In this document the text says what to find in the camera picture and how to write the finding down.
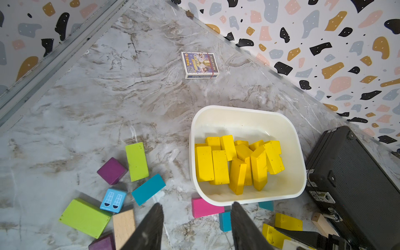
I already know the yellow flat block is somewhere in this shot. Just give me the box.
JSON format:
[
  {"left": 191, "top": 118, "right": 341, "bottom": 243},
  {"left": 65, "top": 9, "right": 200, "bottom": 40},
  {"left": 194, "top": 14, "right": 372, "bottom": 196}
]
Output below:
[
  {"left": 275, "top": 213, "right": 303, "bottom": 231},
  {"left": 262, "top": 224, "right": 292, "bottom": 250}
]

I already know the teal block left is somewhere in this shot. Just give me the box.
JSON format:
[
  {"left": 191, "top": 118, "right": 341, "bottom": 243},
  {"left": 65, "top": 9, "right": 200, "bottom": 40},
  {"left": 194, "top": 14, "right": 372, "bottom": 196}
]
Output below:
[{"left": 131, "top": 174, "right": 166, "bottom": 206}]

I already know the small playing card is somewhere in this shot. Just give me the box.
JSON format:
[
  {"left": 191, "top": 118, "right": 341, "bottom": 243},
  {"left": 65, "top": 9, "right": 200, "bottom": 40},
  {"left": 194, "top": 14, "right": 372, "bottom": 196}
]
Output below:
[{"left": 181, "top": 52, "right": 220, "bottom": 79}]

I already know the teal wedge block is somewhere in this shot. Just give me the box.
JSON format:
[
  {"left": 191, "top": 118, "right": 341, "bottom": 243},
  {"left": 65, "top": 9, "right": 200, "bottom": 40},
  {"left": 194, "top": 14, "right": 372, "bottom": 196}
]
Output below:
[{"left": 258, "top": 201, "right": 274, "bottom": 211}]

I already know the black hard case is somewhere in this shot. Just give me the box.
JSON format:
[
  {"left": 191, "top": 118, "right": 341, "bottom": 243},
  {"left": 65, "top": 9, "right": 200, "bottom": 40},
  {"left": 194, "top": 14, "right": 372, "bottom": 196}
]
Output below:
[{"left": 305, "top": 126, "right": 400, "bottom": 250}]

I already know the long yellow block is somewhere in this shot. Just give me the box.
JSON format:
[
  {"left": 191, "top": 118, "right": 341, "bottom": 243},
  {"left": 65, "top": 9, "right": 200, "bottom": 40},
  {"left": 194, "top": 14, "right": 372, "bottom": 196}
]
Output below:
[{"left": 195, "top": 146, "right": 215, "bottom": 182}]

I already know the yellow flat block upper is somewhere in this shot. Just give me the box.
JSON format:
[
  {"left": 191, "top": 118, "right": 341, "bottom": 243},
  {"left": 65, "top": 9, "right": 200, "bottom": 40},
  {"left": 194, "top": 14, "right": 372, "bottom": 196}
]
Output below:
[{"left": 275, "top": 213, "right": 303, "bottom": 231}]

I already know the small purple cube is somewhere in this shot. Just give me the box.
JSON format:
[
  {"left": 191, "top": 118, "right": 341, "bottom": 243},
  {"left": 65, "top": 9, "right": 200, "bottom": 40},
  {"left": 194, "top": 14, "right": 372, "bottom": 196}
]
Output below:
[{"left": 97, "top": 157, "right": 128, "bottom": 185}]

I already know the light blue printed cube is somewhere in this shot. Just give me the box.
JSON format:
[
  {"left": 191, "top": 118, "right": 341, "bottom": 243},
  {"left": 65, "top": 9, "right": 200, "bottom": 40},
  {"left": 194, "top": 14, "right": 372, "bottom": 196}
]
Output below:
[{"left": 100, "top": 188, "right": 127, "bottom": 213}]

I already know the green block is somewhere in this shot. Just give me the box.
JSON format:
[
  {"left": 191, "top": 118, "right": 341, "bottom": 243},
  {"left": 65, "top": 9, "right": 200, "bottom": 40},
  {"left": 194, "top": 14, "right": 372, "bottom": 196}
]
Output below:
[
  {"left": 126, "top": 142, "right": 149, "bottom": 182},
  {"left": 59, "top": 199, "right": 112, "bottom": 239}
]

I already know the yellow flat block middle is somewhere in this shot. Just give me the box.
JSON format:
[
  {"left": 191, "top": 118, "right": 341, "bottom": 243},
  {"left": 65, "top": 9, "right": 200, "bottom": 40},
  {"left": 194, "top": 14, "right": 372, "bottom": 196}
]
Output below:
[{"left": 262, "top": 224, "right": 292, "bottom": 250}]

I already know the long tan wood block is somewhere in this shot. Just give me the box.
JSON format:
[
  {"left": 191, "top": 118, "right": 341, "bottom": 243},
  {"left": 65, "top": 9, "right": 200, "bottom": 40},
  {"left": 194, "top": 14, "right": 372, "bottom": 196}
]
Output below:
[{"left": 112, "top": 209, "right": 136, "bottom": 250}]

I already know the tan wood block by case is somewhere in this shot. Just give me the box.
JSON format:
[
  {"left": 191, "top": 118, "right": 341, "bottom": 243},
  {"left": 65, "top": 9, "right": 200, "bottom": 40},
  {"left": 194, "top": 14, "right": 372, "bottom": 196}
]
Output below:
[{"left": 311, "top": 212, "right": 339, "bottom": 237}]

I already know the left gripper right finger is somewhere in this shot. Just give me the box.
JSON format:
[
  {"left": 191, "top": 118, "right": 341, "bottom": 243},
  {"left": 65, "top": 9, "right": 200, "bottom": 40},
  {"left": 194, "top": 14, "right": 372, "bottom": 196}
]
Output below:
[{"left": 231, "top": 202, "right": 273, "bottom": 250}]

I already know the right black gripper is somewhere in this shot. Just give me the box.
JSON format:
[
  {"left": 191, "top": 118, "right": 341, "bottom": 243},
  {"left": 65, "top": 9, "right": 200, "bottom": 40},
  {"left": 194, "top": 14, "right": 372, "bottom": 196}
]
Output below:
[{"left": 276, "top": 228, "right": 353, "bottom": 250}]

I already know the small teal cube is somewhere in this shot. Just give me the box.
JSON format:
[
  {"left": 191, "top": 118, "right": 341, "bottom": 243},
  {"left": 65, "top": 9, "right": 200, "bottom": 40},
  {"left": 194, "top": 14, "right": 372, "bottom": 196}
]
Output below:
[{"left": 219, "top": 211, "right": 232, "bottom": 232}]

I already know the magenta block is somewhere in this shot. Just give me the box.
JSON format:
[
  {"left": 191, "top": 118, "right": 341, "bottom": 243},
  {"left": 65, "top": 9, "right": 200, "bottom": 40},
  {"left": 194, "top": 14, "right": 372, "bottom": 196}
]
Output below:
[{"left": 192, "top": 198, "right": 225, "bottom": 218}]

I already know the white plastic bin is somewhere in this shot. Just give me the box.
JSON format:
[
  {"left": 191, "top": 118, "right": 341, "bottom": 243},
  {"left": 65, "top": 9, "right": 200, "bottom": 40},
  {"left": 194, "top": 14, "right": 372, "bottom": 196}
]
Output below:
[{"left": 189, "top": 106, "right": 306, "bottom": 206}]

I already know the purple block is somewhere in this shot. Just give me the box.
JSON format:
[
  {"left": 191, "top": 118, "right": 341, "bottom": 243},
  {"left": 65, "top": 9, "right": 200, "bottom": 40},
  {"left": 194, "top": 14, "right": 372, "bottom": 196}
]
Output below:
[{"left": 88, "top": 233, "right": 116, "bottom": 250}]

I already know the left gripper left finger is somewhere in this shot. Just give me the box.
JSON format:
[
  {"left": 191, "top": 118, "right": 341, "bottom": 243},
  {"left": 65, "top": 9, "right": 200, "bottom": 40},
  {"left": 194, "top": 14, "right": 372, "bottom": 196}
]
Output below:
[{"left": 121, "top": 203, "right": 164, "bottom": 250}]

